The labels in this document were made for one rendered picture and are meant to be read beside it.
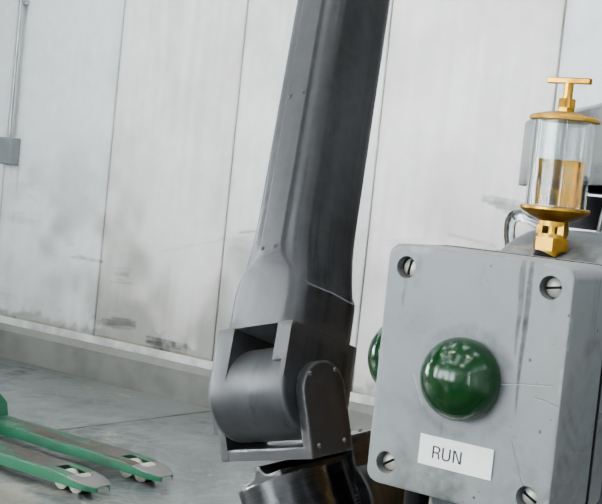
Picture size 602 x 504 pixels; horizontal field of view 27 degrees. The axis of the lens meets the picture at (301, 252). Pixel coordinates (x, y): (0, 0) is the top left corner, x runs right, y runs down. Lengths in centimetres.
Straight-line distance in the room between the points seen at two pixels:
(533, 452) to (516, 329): 4
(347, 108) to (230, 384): 20
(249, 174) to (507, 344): 682
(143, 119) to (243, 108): 80
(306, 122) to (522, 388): 40
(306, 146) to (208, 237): 664
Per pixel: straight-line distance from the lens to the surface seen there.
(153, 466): 556
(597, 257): 52
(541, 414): 44
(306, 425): 73
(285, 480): 75
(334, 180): 80
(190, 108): 759
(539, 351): 44
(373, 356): 48
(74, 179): 824
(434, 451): 46
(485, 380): 44
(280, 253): 77
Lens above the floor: 135
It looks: 3 degrees down
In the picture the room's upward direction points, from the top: 6 degrees clockwise
